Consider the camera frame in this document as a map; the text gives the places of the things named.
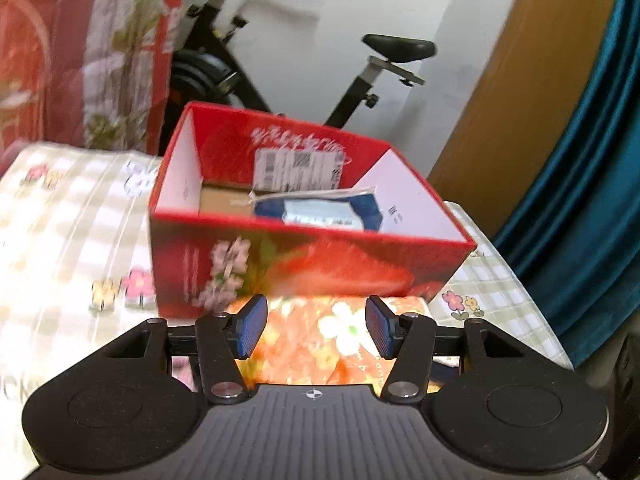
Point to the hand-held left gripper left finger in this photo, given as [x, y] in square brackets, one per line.
[252, 326]

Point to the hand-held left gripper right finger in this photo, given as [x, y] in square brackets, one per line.
[380, 331]

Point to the red strawberry print box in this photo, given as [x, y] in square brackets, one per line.
[325, 270]

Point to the blue plastic packet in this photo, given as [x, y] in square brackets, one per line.
[367, 210]

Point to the checked cartoon tablecloth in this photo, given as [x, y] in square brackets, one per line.
[75, 220]

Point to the black exercise bike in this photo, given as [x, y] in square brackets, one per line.
[200, 70]

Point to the teal curtain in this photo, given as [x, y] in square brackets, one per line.
[590, 160]

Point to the wooden door panel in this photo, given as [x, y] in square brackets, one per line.
[525, 85]

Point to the pink printed backdrop cloth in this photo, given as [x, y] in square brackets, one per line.
[50, 35]

